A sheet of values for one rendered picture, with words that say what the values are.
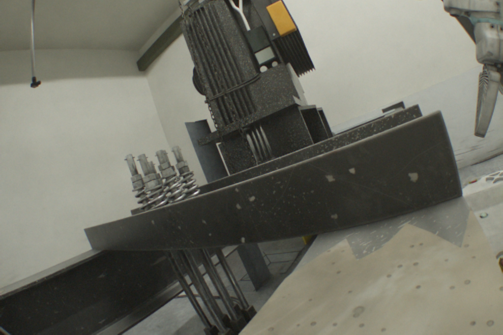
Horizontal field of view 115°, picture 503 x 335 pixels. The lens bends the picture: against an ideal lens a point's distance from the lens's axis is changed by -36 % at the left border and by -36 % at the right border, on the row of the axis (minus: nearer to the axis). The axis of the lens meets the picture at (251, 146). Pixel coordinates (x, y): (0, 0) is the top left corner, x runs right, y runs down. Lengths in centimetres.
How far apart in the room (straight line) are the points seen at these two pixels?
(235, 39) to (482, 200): 125
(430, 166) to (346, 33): 217
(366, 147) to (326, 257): 9
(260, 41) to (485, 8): 105
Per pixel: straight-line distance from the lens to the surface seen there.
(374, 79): 225
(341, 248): 21
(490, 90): 47
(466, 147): 231
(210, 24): 139
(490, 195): 95
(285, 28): 113
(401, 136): 21
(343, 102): 229
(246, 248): 153
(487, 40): 47
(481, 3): 50
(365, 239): 21
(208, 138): 102
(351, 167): 22
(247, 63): 124
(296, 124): 104
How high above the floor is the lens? 76
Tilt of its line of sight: 2 degrees up
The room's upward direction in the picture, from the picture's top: 22 degrees counter-clockwise
